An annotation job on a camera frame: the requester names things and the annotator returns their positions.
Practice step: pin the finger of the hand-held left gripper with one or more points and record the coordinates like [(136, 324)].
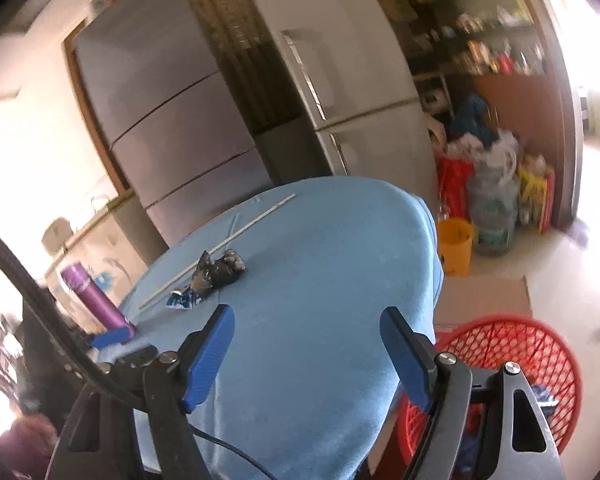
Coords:
[(140, 355), (112, 337)]

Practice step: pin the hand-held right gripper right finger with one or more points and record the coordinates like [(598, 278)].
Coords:
[(405, 360)]

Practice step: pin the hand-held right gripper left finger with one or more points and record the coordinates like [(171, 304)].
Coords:
[(210, 355)]

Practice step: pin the red plastic basket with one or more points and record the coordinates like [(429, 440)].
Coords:
[(505, 332)]

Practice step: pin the person's left forearm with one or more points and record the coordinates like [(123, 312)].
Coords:
[(25, 445)]

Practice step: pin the purple bottle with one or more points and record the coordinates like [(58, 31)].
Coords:
[(95, 300)]

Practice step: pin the blue white crumpled wrapper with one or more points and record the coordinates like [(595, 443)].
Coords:
[(182, 301)]

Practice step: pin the black plastic bag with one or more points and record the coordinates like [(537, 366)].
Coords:
[(220, 270)]

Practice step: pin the white cabinet with dolphin sticker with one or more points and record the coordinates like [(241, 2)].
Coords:
[(115, 245)]

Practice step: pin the flat cardboard sheet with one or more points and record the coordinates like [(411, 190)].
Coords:
[(480, 300)]

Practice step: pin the white rice cooker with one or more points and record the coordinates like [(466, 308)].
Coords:
[(57, 235)]

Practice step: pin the yellow bucket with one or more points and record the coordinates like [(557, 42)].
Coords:
[(455, 250)]

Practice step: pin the blue tablecloth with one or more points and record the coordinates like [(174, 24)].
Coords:
[(320, 270)]

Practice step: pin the long white stick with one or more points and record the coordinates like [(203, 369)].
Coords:
[(240, 232)]

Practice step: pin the large clear water jug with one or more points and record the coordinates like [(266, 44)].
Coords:
[(495, 210)]

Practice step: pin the red shopping bag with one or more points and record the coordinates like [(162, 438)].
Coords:
[(452, 185)]

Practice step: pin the yellow shopping bag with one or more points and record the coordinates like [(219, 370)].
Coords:
[(537, 195)]

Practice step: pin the grey three-door refrigerator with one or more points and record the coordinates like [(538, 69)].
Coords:
[(170, 110)]

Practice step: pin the white crumpled plastic bags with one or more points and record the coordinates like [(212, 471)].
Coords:
[(502, 145)]

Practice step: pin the dark blue hanging bag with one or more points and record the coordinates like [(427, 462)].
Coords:
[(472, 117)]

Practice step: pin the dark striped curtain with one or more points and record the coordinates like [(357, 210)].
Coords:
[(240, 70)]

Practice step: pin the silver two-door refrigerator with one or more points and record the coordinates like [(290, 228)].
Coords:
[(350, 60)]

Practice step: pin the shelf of bottles and jars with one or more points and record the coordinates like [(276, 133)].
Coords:
[(480, 50)]

